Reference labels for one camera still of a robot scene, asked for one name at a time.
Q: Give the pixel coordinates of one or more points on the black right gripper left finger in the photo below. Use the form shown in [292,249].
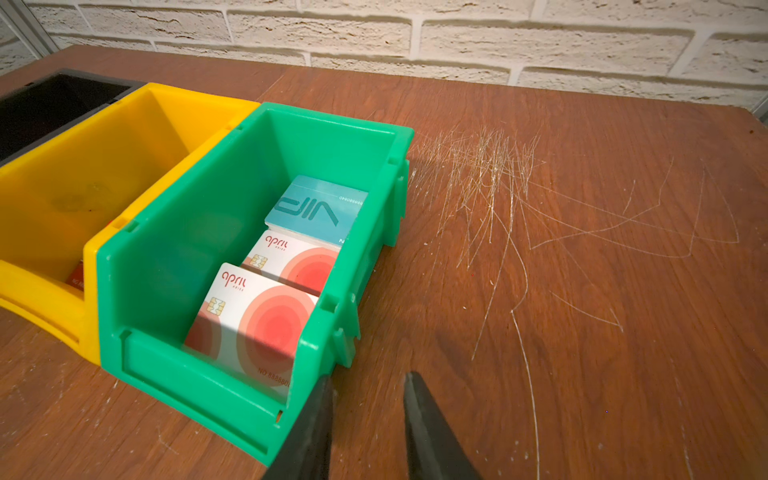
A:
[306,452]

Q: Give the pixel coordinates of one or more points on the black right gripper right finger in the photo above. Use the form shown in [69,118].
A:
[433,452]

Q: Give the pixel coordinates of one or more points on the white red april card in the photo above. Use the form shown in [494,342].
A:
[291,261]
[251,324]

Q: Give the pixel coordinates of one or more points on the teal VIP card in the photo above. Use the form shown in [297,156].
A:
[317,211]

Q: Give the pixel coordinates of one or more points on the green plastic bin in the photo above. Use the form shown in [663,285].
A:
[155,273]

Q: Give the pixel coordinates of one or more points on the yellow plastic bin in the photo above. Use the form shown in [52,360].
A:
[64,200]

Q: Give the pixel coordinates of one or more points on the black plastic bin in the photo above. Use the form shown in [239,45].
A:
[44,108]

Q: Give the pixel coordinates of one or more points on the aluminium corner profile left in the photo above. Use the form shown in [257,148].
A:
[19,18]

